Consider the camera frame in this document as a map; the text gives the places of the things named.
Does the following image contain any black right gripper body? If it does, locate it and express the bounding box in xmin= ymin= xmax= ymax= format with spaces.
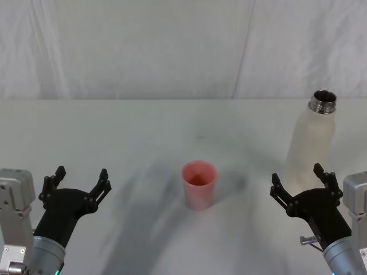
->
xmin=286 ymin=187 xmax=352 ymax=249

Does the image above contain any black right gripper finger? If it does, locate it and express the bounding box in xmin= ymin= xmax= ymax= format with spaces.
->
xmin=269 ymin=172 xmax=299 ymax=217
xmin=313 ymin=163 xmax=344 ymax=207

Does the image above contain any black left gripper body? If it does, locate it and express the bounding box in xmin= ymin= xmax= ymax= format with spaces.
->
xmin=33 ymin=188 xmax=97 ymax=249

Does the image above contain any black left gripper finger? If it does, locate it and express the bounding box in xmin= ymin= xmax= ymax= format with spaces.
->
xmin=38 ymin=166 xmax=67 ymax=210
xmin=83 ymin=168 xmax=112 ymax=213

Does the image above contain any cream vacuum bottle steel neck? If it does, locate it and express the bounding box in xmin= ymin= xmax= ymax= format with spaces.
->
xmin=282 ymin=89 xmax=337 ymax=196

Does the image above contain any white table cloth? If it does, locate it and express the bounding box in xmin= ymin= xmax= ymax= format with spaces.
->
xmin=0 ymin=99 xmax=367 ymax=275

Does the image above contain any pink plastic cup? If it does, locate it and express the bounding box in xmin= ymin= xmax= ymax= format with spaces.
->
xmin=181 ymin=160 xmax=217 ymax=212

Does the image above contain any white curtain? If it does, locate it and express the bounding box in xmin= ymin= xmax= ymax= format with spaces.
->
xmin=0 ymin=0 xmax=367 ymax=101

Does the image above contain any thin dark cable silver plug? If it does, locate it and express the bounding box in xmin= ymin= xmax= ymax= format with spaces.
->
xmin=299 ymin=234 xmax=326 ymax=253

